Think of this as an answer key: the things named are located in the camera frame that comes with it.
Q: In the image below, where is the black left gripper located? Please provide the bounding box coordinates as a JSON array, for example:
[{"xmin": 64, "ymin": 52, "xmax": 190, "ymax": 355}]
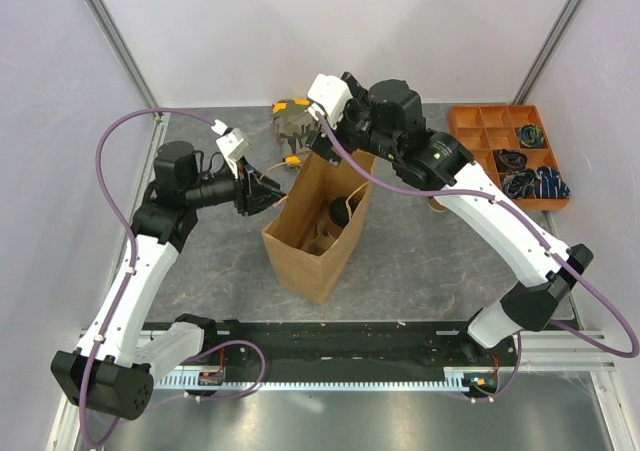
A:
[{"xmin": 185, "ymin": 156, "xmax": 287, "ymax": 216}]

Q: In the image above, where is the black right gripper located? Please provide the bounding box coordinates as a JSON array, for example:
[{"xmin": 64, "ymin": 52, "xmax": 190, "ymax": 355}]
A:
[{"xmin": 305, "ymin": 71, "xmax": 400, "ymax": 167}]

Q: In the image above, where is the brown paper bag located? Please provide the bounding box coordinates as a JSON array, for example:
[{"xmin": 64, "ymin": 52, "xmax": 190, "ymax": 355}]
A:
[{"xmin": 262, "ymin": 154, "xmax": 372, "ymax": 304}]

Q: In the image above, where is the cardboard cup carrier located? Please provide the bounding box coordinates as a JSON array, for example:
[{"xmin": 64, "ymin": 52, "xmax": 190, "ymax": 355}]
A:
[{"xmin": 301, "ymin": 223, "xmax": 337, "ymax": 256}]

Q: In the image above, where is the black plastic cup lid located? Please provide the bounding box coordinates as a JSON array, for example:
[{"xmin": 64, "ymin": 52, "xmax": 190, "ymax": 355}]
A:
[{"xmin": 328, "ymin": 197, "xmax": 359, "ymax": 228}]

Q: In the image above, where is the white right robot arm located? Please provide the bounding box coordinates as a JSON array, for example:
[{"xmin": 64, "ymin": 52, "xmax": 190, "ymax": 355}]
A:
[{"xmin": 307, "ymin": 72, "xmax": 593, "ymax": 365}]

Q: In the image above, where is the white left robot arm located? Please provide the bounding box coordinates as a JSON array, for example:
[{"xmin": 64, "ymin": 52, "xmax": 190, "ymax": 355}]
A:
[{"xmin": 51, "ymin": 141, "xmax": 285, "ymax": 420}]

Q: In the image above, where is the camouflage folded cloth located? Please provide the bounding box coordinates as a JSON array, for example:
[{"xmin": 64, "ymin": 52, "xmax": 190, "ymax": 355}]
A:
[{"xmin": 272, "ymin": 98, "xmax": 319, "ymax": 169}]

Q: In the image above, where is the dark brown rolled sock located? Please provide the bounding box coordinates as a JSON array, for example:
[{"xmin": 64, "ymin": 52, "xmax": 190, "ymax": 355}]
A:
[{"xmin": 493, "ymin": 149, "xmax": 528, "ymax": 173}]

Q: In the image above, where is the green blue rolled sock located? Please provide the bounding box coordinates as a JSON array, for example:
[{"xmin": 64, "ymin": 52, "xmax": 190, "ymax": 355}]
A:
[{"xmin": 516, "ymin": 123, "xmax": 545, "ymax": 149}]

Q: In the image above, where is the grey patterned rolled sock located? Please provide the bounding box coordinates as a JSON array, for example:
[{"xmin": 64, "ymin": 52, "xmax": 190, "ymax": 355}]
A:
[{"xmin": 501, "ymin": 168, "xmax": 539, "ymax": 200}]

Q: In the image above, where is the blue striped rolled sock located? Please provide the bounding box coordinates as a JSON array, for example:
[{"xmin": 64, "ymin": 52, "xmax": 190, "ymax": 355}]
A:
[{"xmin": 534, "ymin": 166, "xmax": 571, "ymax": 199}]

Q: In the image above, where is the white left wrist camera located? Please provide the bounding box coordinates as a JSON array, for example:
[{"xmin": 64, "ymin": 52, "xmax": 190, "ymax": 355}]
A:
[{"xmin": 216, "ymin": 128, "xmax": 252, "ymax": 163}]

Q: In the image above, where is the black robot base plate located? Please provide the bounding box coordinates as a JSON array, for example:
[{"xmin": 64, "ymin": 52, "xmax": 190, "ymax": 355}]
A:
[{"xmin": 179, "ymin": 320, "xmax": 516, "ymax": 383}]

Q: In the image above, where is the white slotted cable duct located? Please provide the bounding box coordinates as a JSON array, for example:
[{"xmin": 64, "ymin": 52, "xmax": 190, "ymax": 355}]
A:
[{"xmin": 155, "ymin": 366, "xmax": 469, "ymax": 392}]

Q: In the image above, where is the aluminium frame rail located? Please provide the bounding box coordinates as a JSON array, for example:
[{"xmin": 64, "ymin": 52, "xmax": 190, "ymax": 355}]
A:
[{"xmin": 520, "ymin": 331, "xmax": 615, "ymax": 372}]

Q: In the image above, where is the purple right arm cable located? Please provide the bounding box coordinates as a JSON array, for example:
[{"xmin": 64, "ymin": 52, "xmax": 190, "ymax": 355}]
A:
[{"xmin": 317, "ymin": 115, "xmax": 640, "ymax": 403}]

